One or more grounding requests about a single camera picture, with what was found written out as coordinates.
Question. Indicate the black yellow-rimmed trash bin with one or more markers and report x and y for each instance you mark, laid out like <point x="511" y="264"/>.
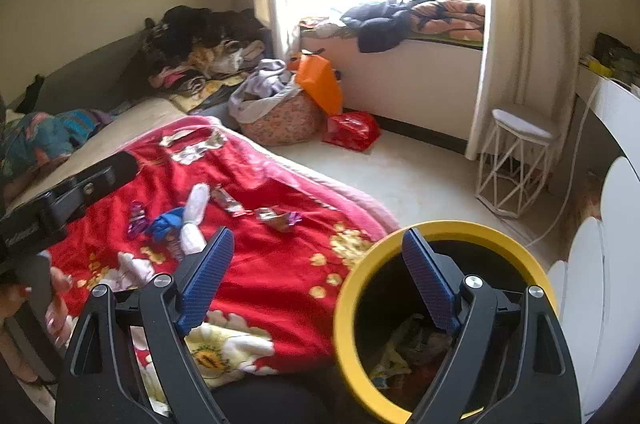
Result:
<point x="344" y="309"/>

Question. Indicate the orange bag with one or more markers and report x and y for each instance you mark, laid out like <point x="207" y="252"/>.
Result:
<point x="320" y="79"/>

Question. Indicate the beige mattress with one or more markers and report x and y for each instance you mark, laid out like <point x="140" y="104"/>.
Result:
<point x="125" y="124"/>

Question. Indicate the white window seat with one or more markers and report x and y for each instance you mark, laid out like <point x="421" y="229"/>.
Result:
<point x="415" y="84"/>

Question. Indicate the small pile of light clothes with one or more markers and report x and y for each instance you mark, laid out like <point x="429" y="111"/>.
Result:
<point x="322" y="28"/>

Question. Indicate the red plastic bag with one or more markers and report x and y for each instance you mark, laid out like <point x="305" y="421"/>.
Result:
<point x="350" y="129"/>

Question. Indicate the red floral blanket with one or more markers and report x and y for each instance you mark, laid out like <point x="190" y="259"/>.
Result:
<point x="280" y="279"/>

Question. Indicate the teal floral garment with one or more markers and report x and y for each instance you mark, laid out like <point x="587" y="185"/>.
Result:
<point x="40" y="139"/>

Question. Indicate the white plastic bag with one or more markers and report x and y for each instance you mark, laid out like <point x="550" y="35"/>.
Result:
<point x="395" y="361"/>

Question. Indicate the person's left hand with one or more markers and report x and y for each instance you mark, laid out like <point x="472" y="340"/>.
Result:
<point x="62" y="281"/>

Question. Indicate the pile of patterned clothes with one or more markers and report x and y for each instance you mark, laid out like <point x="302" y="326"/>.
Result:
<point x="220" y="56"/>

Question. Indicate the white vanity desk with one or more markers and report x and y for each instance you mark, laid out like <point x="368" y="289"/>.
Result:
<point x="620" y="104"/>

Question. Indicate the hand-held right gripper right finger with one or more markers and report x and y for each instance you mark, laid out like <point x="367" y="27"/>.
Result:
<point x="430" y="284"/>

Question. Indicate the black bag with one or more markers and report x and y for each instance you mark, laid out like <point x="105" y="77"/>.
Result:
<point x="617" y="54"/>

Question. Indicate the wide cream curtain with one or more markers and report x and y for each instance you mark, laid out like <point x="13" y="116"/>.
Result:
<point x="525" y="54"/>

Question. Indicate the floral laundry basket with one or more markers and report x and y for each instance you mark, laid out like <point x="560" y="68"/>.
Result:
<point x="285" y="119"/>

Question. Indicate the small striped candy wrapper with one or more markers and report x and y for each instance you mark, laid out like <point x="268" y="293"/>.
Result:
<point x="175" y="249"/>

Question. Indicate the orange patterned quilt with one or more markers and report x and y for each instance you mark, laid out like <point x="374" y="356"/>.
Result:
<point x="450" y="16"/>

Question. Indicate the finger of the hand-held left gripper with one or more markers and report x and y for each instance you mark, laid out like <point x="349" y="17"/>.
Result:
<point x="100" y="181"/>

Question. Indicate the brown silver wrapper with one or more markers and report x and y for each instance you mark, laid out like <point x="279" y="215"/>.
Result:
<point x="227" y="201"/>

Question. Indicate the yellow packet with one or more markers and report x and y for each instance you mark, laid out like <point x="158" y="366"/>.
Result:
<point x="597" y="66"/>

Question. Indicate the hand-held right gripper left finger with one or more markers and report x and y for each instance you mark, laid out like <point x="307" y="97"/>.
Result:
<point x="207" y="279"/>

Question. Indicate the white drawer cabinet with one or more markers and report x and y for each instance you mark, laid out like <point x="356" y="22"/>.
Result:
<point x="610" y="279"/>

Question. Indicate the blue wrapper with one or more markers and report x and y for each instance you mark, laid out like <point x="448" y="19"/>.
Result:
<point x="165" y="224"/>

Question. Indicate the purple brown candy wrapper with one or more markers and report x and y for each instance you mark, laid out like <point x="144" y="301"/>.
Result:
<point x="277" y="219"/>

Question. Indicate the grey bed headboard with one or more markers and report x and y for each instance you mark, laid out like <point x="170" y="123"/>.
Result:
<point x="90" y="74"/>

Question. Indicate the black cloth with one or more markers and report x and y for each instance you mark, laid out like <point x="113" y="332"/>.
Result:
<point x="32" y="94"/>

